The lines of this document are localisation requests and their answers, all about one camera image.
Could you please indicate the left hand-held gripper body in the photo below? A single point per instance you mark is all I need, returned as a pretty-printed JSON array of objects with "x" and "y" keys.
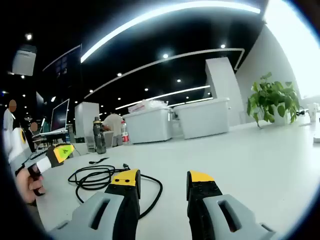
[{"x": 17, "y": 150}]

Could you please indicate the person's left hand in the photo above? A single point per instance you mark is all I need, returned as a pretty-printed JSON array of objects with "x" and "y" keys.
[{"x": 26, "y": 187}]

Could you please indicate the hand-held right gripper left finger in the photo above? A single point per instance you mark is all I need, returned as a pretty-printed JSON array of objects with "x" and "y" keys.
[{"x": 100, "y": 212}]

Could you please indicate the green potted plant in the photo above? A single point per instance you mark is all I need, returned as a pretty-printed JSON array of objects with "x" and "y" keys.
[{"x": 272, "y": 97}]

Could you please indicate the white box-shaped ceiling unit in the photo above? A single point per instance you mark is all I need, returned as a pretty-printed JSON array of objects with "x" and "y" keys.
[{"x": 23, "y": 61}]

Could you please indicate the flat grey device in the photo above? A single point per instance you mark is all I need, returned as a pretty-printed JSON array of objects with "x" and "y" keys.
[{"x": 317, "y": 138}]

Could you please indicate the white desktop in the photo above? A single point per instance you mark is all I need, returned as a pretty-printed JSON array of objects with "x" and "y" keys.
[{"x": 225, "y": 162}]

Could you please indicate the long curved ceiling light strip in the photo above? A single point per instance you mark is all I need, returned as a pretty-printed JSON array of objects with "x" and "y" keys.
[{"x": 150, "y": 18}]

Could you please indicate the clear bottle with red label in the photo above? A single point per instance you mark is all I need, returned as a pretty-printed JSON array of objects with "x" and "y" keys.
[{"x": 125, "y": 137}]

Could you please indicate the pile of clear plastic bags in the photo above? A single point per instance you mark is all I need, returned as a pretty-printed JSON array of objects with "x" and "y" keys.
[{"x": 150, "y": 105}]

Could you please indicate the open laptop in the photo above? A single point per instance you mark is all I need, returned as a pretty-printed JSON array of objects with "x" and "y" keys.
[{"x": 59, "y": 116}]

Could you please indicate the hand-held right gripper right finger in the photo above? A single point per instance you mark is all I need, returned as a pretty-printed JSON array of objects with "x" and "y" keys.
[{"x": 212, "y": 215}]

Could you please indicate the white storage bin with bags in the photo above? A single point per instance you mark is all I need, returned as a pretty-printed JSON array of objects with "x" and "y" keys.
[{"x": 150, "y": 127}]

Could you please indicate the dark grey water bottle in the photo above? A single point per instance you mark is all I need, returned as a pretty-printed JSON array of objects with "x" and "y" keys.
[{"x": 100, "y": 137}]

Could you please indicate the white paper cup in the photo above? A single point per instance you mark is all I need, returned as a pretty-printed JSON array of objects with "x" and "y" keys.
[{"x": 313, "y": 112}]

